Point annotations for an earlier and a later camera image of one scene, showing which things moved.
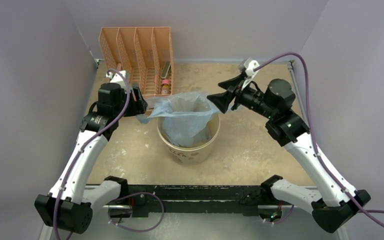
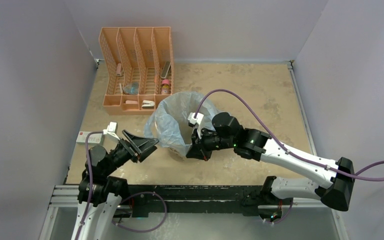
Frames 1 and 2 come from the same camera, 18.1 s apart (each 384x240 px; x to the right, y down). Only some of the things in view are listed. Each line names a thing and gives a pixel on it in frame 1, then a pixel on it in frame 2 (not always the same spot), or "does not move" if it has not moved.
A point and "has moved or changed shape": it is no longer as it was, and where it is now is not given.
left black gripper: [138, 106] → [142, 145]
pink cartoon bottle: [165, 87] does not move
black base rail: [182, 200] does not move
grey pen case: [165, 69] does not move
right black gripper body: [248, 97] → [208, 142]
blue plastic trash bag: [186, 116] has moved or changed shape
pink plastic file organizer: [145, 53] does not move
